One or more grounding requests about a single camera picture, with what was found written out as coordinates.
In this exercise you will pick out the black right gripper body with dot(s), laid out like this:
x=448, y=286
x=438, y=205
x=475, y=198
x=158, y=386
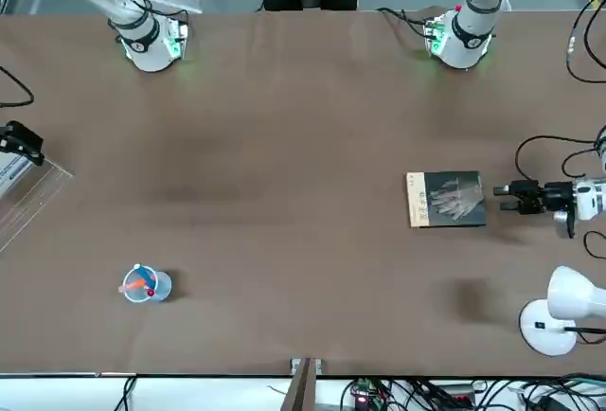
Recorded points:
x=16, y=136

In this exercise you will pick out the orange pen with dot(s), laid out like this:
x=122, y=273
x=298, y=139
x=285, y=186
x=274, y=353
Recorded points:
x=137, y=283

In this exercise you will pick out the clear acrylic storage rack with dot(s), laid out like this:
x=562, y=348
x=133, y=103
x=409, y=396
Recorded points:
x=47, y=184

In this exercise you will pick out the blue pen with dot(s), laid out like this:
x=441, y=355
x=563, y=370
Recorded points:
x=149, y=278

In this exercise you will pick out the metal frame post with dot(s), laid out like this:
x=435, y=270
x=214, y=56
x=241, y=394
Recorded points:
x=303, y=387

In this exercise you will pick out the dark cover book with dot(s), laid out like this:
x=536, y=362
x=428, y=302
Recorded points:
x=454, y=198

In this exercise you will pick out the red capped pen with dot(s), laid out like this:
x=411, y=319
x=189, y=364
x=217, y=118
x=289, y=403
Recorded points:
x=150, y=293

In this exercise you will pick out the green circuit board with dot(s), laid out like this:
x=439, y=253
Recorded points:
x=362, y=399

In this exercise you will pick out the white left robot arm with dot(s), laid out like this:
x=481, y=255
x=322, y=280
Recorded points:
x=478, y=18

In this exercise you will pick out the white book blue print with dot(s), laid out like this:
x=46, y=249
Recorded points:
x=12, y=174

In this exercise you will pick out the grey power strip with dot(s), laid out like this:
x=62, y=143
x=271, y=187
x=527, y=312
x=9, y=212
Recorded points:
x=457, y=397

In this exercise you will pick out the white desk lamp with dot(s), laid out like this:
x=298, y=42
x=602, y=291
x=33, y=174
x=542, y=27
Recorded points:
x=568, y=292

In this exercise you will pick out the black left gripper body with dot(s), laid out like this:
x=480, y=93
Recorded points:
x=561, y=198

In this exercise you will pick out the clear pen cup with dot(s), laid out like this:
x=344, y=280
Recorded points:
x=163, y=288

